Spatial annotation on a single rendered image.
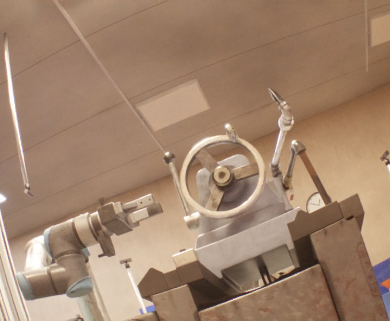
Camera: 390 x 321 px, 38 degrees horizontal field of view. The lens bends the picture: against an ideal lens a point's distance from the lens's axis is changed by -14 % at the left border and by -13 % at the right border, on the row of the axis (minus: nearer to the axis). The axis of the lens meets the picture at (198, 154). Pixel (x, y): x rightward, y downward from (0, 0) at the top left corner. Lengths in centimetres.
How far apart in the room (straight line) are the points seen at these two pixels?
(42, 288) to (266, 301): 68
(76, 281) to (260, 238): 51
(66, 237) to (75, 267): 9
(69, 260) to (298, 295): 69
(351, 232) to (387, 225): 574
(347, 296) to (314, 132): 616
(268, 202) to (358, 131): 574
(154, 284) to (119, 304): 597
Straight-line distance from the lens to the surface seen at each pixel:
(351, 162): 726
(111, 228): 170
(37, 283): 169
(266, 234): 162
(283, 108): 187
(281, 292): 129
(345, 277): 131
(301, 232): 133
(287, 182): 202
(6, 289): 255
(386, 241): 702
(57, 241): 172
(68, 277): 168
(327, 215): 134
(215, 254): 163
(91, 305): 232
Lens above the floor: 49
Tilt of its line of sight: 24 degrees up
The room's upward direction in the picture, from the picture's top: 21 degrees counter-clockwise
